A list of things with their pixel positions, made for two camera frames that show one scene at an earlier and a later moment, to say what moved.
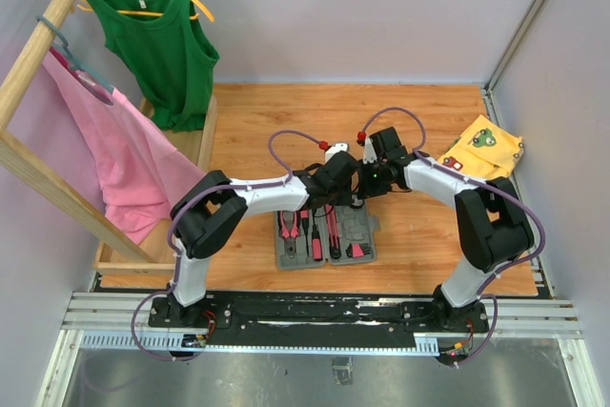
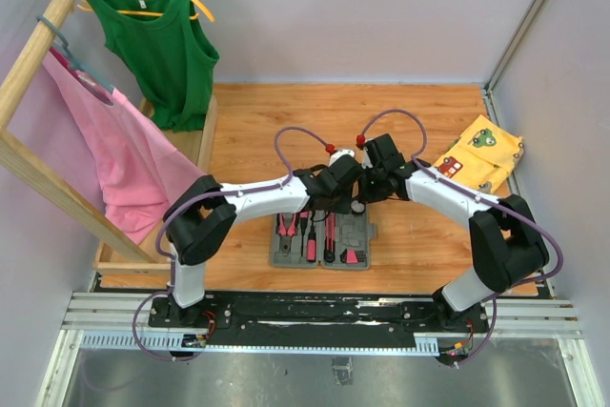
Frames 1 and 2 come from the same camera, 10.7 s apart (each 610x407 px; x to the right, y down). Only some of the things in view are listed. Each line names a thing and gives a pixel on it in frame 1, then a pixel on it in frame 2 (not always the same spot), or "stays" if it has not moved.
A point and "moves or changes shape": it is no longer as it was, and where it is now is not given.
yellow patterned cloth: x=484 y=151 stays
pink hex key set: x=357 y=250 moves or changes shape
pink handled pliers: x=290 y=235 moves or changes shape
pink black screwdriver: x=316 y=243 moves or changes shape
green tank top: x=157 y=34 stays
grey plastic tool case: x=313 y=236 stays
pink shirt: x=141 y=168 stays
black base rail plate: x=331 y=319 stays
